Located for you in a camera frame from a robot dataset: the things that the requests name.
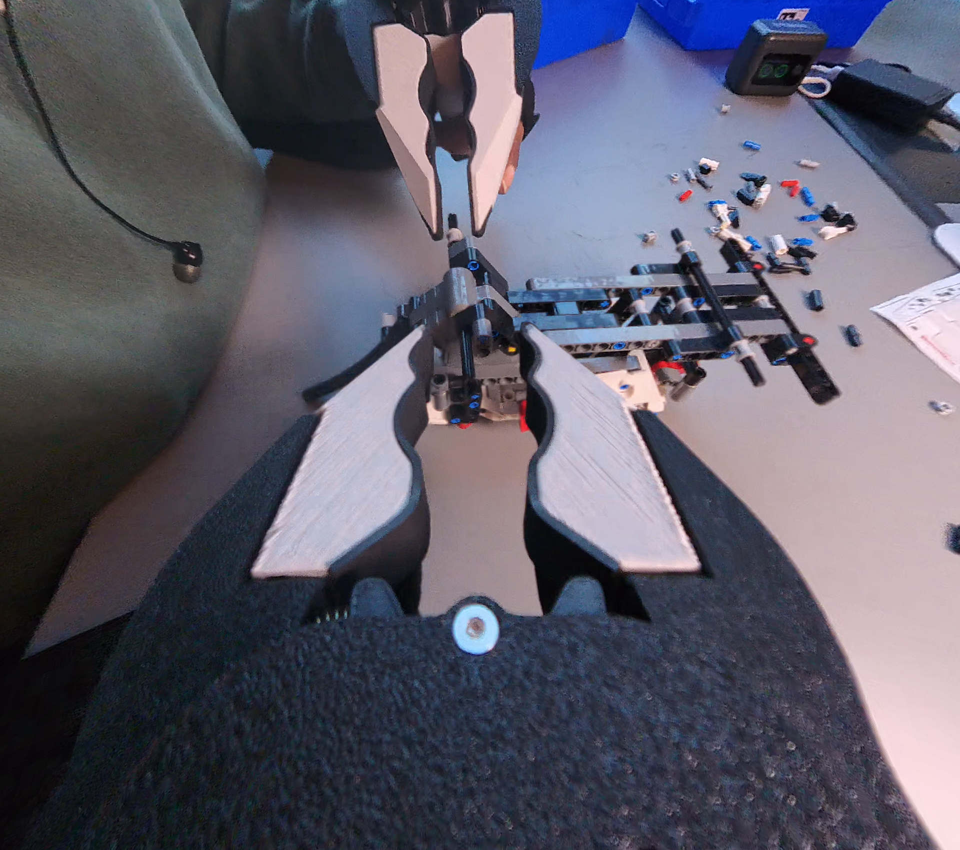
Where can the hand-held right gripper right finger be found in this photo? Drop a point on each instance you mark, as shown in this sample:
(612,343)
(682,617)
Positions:
(600,483)

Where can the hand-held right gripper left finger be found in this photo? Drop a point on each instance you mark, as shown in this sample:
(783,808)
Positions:
(352,483)

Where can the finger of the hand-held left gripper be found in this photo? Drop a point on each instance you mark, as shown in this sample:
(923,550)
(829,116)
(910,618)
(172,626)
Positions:
(401,108)
(495,108)

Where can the toy truck chassis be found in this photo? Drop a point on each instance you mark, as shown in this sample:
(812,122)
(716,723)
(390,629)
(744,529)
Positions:
(585,321)

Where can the grey desk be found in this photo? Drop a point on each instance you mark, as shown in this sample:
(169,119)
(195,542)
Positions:
(675,490)

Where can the person's left hand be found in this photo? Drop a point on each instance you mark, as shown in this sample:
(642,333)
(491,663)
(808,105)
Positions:
(512,172)

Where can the pile of small toy parts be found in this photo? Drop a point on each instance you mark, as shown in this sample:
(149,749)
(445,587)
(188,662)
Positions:
(750,194)

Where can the person's torso green sweatshirt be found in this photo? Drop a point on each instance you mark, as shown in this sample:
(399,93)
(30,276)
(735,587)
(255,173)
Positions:
(112,340)

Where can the black box device green display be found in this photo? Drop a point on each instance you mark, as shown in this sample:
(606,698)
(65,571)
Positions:
(776,67)

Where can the white sticker sheet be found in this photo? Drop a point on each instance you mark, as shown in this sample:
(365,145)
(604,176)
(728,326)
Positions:
(930,318)

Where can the black power adapter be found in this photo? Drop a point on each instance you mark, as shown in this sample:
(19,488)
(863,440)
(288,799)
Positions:
(885,89)

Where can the white book stand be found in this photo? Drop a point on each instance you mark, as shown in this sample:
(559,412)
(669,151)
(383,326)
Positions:
(951,244)

